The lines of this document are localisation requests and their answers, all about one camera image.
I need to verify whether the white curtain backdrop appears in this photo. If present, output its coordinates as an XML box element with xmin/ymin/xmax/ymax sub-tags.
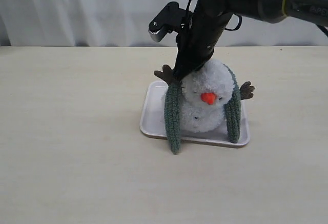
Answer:
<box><xmin>0</xmin><ymin>0</ymin><xmax>328</xmax><ymax>47</ymax></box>

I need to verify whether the white plush snowman toy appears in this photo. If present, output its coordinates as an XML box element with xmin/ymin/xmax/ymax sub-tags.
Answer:
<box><xmin>153</xmin><ymin>58</ymin><xmax>256</xmax><ymax>133</ymax></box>

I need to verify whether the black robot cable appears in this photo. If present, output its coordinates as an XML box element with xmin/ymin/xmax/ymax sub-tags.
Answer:
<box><xmin>184</xmin><ymin>0</ymin><xmax>328</xmax><ymax>40</ymax></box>

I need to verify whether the white rectangular tray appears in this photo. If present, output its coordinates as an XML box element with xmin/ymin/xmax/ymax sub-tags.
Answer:
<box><xmin>139</xmin><ymin>80</ymin><xmax>251</xmax><ymax>148</ymax></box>

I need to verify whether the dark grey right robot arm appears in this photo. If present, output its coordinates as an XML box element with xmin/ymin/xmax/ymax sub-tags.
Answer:
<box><xmin>173</xmin><ymin>0</ymin><xmax>327</xmax><ymax>80</ymax></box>

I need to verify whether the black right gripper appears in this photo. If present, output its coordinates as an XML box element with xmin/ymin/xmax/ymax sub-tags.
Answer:
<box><xmin>173</xmin><ymin>0</ymin><xmax>260</xmax><ymax>79</ymax></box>

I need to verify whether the green fleece scarf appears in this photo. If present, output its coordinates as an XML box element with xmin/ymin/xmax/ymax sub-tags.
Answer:
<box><xmin>163</xmin><ymin>64</ymin><xmax>241</xmax><ymax>155</ymax></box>

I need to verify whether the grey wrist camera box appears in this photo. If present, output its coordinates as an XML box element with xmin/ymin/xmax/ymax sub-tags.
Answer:
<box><xmin>148</xmin><ymin>2</ymin><xmax>193</xmax><ymax>43</ymax></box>

